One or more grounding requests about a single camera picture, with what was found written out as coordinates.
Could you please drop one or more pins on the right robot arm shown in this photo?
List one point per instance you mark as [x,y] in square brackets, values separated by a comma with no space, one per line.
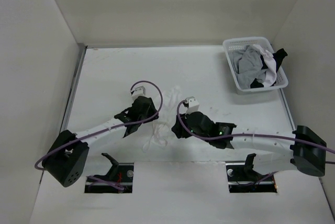
[302,150]

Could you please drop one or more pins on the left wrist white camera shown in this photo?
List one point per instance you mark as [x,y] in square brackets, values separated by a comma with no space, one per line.
[138,91]

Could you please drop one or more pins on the grey tank top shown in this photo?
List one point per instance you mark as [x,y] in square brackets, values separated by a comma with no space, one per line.
[248,67]

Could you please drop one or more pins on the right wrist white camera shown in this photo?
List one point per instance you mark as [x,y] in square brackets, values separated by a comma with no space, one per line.
[191,104]

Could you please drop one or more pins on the metal table edge rail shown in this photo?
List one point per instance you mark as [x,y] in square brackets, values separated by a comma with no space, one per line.
[73,87]

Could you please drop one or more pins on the wrist white camera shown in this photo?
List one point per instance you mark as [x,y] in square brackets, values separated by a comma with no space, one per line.
[138,91]
[191,104]

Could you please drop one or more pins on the black tank top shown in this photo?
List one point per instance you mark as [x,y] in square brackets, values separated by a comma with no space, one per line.
[279,56]

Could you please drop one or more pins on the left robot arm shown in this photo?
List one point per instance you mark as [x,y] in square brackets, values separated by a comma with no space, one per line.
[66,159]

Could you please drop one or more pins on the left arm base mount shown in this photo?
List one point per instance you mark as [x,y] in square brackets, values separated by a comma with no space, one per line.
[108,176]

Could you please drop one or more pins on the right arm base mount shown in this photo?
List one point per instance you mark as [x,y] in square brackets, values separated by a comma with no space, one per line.
[243,179]

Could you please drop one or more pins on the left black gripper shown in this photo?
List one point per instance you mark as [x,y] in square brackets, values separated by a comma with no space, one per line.
[151,110]

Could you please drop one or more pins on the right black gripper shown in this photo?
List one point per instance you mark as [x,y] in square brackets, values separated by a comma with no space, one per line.
[176,130]

